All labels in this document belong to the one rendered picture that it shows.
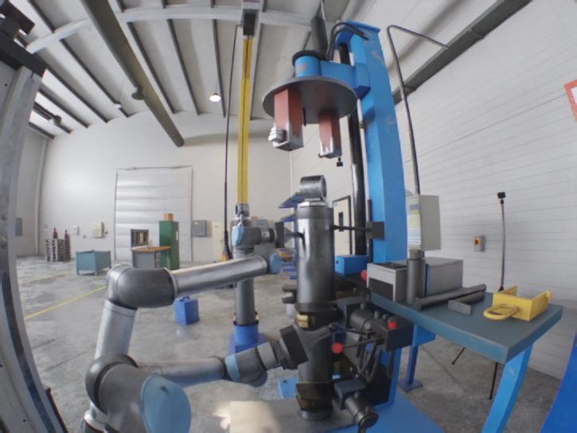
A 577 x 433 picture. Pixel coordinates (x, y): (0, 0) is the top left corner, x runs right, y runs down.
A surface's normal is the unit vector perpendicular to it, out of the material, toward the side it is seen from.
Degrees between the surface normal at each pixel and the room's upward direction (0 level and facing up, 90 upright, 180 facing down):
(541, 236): 90
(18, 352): 90
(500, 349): 90
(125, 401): 46
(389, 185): 90
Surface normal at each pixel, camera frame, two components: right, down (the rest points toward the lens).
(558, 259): -0.98, 0.01
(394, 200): 0.18, -0.06
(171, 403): 0.99, -0.12
